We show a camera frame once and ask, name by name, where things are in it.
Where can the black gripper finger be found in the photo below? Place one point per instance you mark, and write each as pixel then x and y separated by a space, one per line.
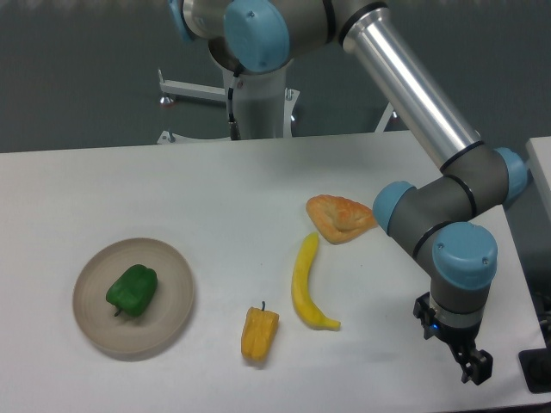
pixel 476 365
pixel 425 314

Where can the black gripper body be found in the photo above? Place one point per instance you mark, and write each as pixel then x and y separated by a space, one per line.
pixel 459 331

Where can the green bell pepper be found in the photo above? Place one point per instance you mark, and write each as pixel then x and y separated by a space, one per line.
pixel 133 291

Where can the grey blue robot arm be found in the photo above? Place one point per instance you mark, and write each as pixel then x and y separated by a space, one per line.
pixel 432 224

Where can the yellow bell pepper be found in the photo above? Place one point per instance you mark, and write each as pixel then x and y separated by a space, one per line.
pixel 258 333

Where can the beige round plate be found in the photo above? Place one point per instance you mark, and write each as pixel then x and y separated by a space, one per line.
pixel 134 338

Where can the black device at table edge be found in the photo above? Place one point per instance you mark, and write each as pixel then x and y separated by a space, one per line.
pixel 535 364

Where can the yellow banana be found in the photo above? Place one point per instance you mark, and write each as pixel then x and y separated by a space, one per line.
pixel 304 306

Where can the triangular pastry bread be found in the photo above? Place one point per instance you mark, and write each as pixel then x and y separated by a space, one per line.
pixel 338 219

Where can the white side table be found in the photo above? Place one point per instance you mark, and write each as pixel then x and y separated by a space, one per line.
pixel 535 169

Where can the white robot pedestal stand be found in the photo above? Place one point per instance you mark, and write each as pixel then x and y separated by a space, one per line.
pixel 324 92

